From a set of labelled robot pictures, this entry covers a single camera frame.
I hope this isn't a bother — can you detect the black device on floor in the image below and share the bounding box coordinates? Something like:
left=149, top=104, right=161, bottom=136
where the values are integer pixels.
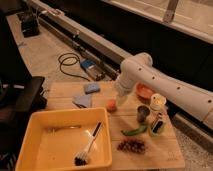
left=21, top=17, right=40, bottom=37

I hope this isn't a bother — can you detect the blue folded cloth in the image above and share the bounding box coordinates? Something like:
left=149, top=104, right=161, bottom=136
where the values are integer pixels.
left=72, top=95, right=92, bottom=108

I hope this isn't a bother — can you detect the black chair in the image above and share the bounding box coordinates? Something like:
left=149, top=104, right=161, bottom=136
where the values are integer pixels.
left=0, top=76, right=47, bottom=154

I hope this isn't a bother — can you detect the orange apple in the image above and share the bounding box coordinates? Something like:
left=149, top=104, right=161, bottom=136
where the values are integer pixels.
left=106, top=99, right=117, bottom=112

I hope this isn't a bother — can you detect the green pepper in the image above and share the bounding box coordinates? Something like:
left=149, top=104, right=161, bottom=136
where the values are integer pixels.
left=121, top=125, right=147, bottom=136

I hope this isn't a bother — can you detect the small metal cup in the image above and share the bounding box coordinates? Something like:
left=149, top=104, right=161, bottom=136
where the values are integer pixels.
left=137, top=105, right=150, bottom=122

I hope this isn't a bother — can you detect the blue box on floor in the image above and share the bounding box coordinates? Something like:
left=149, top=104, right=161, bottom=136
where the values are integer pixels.
left=80, top=59, right=95, bottom=70

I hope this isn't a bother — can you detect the blue sponge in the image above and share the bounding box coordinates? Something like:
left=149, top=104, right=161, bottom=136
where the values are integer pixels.
left=84, top=83, right=100, bottom=94

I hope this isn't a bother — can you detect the black cable on floor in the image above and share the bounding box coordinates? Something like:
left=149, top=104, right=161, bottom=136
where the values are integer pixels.
left=57, top=52, right=92, bottom=82

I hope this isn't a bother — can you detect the dish brush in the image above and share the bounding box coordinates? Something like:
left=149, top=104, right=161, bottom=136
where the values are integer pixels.
left=74, top=122, right=102, bottom=166

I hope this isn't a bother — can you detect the yellow plastic tub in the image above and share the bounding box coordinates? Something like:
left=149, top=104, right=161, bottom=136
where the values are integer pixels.
left=15, top=108, right=112, bottom=171

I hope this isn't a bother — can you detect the metal rail beam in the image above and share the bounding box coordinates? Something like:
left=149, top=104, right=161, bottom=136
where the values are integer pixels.
left=26, top=0, right=213, bottom=136

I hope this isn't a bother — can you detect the orange bowl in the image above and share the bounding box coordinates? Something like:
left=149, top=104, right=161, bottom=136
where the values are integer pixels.
left=136, top=84, right=154, bottom=99

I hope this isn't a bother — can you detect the clear bottle with yellow cap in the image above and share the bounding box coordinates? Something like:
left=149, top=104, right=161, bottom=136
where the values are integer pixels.
left=150, top=93, right=166, bottom=136

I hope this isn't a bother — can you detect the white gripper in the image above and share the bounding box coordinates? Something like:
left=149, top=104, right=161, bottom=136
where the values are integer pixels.
left=116, top=88, right=130, bottom=106

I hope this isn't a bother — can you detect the bunch of dark grapes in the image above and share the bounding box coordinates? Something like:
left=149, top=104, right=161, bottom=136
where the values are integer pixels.
left=117, top=139, right=145, bottom=154

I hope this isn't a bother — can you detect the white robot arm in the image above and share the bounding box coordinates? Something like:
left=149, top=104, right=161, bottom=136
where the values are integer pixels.
left=115, top=53, right=213, bottom=130

